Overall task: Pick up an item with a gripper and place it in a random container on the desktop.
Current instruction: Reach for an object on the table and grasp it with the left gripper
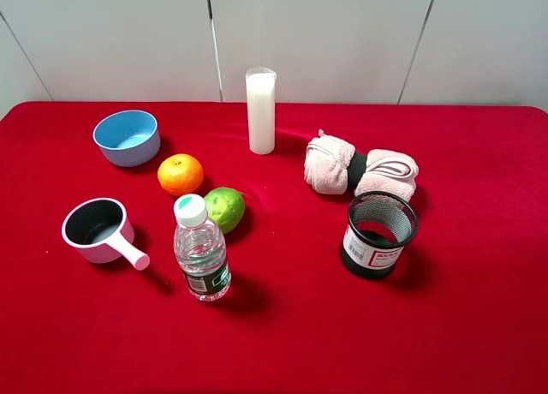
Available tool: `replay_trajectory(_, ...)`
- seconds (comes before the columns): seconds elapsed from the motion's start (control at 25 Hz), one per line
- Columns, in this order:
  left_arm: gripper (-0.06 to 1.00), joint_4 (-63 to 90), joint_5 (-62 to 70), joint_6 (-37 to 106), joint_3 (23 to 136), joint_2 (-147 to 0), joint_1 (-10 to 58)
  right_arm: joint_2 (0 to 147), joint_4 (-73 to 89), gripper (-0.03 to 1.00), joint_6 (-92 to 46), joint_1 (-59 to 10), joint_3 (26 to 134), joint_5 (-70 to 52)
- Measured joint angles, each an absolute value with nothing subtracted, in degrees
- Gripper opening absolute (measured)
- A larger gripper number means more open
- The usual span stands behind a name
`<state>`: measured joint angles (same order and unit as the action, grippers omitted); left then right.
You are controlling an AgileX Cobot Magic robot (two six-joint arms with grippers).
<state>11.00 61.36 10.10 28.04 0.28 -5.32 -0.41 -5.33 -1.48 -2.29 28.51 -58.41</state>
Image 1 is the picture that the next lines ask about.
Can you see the orange mandarin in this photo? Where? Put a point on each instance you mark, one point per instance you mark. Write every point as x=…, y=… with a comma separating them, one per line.
x=180, y=174

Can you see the green lime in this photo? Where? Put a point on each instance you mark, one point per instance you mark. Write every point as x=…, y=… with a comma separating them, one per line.
x=225, y=207

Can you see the rolled pink towel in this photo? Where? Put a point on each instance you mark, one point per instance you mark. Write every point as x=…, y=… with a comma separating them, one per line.
x=334, y=166

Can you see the clear water bottle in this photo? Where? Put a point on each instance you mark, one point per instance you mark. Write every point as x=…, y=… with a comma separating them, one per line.
x=200, y=249

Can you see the tall white cylinder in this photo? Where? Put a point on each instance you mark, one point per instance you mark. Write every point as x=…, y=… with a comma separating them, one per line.
x=260, y=91

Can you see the black mesh pen holder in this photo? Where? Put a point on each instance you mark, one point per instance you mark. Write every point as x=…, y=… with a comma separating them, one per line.
x=380, y=225

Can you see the blue bowl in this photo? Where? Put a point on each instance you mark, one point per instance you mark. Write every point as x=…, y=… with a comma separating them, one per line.
x=128, y=138

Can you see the red table cloth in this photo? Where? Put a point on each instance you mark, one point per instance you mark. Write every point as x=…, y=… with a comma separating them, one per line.
x=464, y=311

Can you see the pink saucepan with handle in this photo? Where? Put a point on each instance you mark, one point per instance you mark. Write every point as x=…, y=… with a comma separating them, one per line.
x=100, y=231

